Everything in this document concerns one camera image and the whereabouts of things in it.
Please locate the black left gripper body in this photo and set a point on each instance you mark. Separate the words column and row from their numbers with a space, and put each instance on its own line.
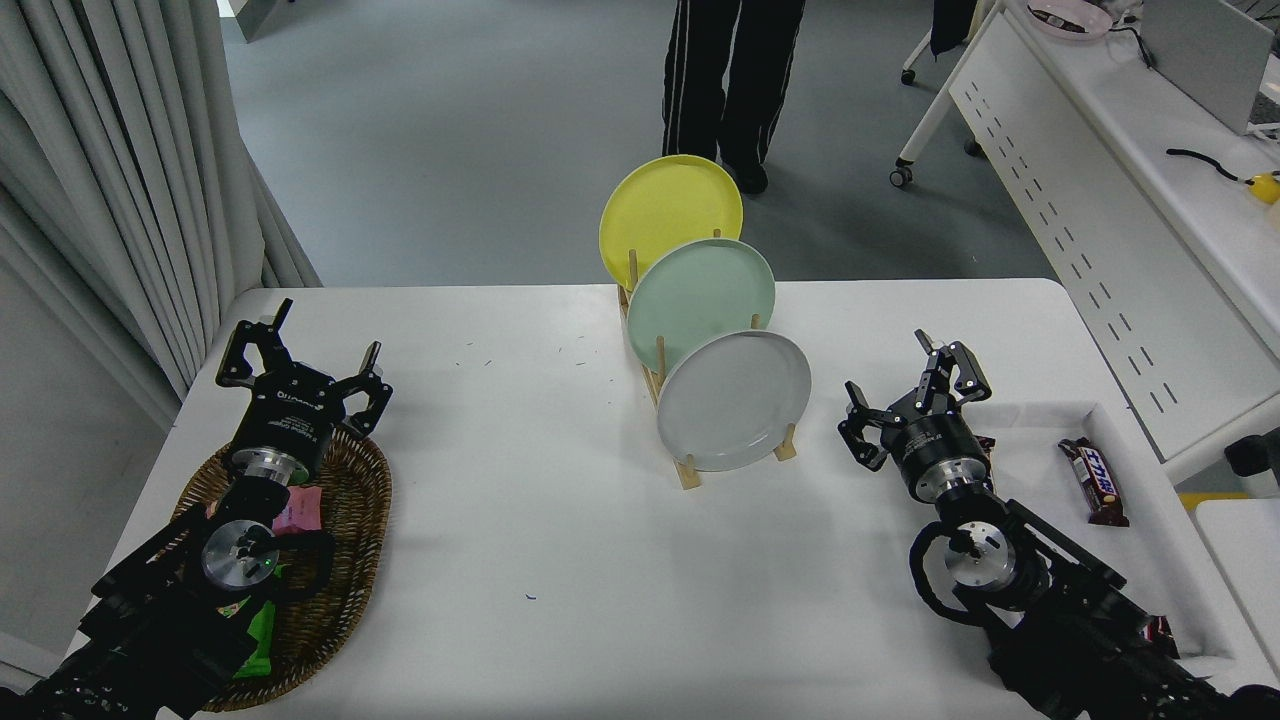
column 290, row 415

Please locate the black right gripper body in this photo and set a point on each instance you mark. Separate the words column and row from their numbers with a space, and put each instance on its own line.
column 930, row 440

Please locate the grey plate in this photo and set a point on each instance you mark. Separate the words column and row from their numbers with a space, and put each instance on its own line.
column 735, row 400

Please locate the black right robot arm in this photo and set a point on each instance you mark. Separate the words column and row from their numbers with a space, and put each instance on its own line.
column 1060, row 610

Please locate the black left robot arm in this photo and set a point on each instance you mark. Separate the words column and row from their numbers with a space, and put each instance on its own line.
column 150, row 620

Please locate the wooden plate rack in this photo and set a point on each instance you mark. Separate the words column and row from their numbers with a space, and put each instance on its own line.
column 689, row 472

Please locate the pale green plate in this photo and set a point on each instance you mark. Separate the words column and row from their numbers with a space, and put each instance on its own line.
column 695, row 295

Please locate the yellow plate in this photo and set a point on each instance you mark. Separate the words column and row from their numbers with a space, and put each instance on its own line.
column 665, row 205

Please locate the pink snack packet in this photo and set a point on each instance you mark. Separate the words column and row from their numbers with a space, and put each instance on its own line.
column 298, row 510

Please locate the brown wicker basket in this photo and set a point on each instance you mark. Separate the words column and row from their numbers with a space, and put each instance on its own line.
column 340, row 560

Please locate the grey curtain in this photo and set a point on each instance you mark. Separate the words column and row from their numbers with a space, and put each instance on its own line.
column 120, row 180

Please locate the green snack packet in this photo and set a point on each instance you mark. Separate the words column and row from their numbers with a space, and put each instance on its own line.
column 260, row 635

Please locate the white desk with casters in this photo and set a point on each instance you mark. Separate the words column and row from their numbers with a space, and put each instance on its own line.
column 1100, row 180

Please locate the white shallow tray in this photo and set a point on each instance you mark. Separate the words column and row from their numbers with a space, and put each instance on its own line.
column 1160, row 560

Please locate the black round object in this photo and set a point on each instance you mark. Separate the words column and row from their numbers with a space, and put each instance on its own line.
column 1255, row 462

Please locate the white chair leg with caster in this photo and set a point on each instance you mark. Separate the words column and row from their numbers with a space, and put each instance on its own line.
column 918, row 55

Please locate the white side table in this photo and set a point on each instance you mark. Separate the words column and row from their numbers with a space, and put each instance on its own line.
column 1250, row 560

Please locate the black cloth on chair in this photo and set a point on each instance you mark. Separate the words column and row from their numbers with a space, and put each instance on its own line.
column 952, row 25

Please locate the person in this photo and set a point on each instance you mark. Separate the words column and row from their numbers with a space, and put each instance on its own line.
column 740, row 80

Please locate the small yellow object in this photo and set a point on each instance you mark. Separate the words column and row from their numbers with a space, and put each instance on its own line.
column 1266, row 188

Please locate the pink bowl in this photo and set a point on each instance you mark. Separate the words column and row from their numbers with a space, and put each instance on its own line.
column 1070, row 20

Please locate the grey laptop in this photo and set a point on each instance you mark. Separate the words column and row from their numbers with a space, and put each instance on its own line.
column 1205, row 55

